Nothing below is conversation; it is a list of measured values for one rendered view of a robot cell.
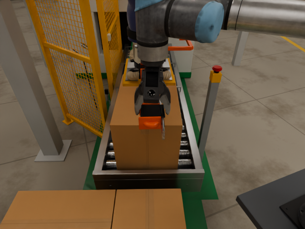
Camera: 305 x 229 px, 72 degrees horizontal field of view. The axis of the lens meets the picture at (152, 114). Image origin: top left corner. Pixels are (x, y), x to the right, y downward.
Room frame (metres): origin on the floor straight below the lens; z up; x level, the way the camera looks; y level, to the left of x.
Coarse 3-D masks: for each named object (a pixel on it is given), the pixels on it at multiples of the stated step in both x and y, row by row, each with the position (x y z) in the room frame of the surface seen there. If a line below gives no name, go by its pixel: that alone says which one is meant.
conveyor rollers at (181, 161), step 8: (128, 56) 2.81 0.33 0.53; (168, 56) 2.82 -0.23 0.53; (184, 128) 1.31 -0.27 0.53; (184, 136) 1.21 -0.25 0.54; (112, 144) 1.11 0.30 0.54; (184, 144) 1.12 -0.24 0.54; (112, 152) 1.03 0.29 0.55; (184, 152) 1.03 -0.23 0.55; (112, 160) 0.95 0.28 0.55; (184, 160) 0.95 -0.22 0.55
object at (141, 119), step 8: (144, 104) 0.61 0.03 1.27; (152, 104) 0.61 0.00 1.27; (144, 112) 0.56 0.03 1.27; (152, 112) 0.56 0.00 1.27; (160, 112) 0.56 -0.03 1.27; (144, 120) 0.53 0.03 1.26; (152, 120) 0.53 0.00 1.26; (160, 120) 0.53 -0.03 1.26; (144, 128) 0.53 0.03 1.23; (160, 128) 0.53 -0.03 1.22
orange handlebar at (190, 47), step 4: (188, 40) 1.33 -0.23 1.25; (188, 44) 1.28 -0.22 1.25; (168, 48) 1.21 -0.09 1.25; (172, 48) 1.21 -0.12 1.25; (176, 48) 1.21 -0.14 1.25; (180, 48) 1.21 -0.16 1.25; (184, 48) 1.21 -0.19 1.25; (188, 48) 1.21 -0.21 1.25; (192, 48) 1.23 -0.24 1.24; (144, 124) 0.52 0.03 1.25; (148, 124) 0.52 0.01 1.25; (152, 124) 0.52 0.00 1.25; (156, 124) 0.52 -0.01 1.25; (152, 128) 0.52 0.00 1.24
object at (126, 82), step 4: (128, 60) 1.29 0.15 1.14; (132, 60) 1.23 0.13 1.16; (124, 72) 1.13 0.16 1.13; (124, 76) 1.08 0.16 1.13; (124, 80) 1.03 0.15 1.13; (128, 80) 1.02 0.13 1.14; (132, 80) 1.03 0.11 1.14; (136, 80) 1.03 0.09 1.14; (140, 80) 1.03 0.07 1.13; (124, 84) 1.00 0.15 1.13; (128, 84) 1.00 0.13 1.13; (132, 84) 1.00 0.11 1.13; (136, 84) 1.00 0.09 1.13
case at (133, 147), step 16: (128, 96) 1.15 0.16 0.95; (176, 96) 1.15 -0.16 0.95; (128, 112) 0.98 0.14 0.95; (176, 112) 0.98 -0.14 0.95; (112, 128) 0.87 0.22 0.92; (128, 128) 0.87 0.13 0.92; (176, 128) 0.87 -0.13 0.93; (128, 144) 0.87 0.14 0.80; (144, 144) 0.87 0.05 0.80; (160, 144) 0.87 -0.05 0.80; (176, 144) 0.87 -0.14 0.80; (128, 160) 0.87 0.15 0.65; (144, 160) 0.87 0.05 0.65; (160, 160) 0.87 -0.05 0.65; (176, 160) 0.87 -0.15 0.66
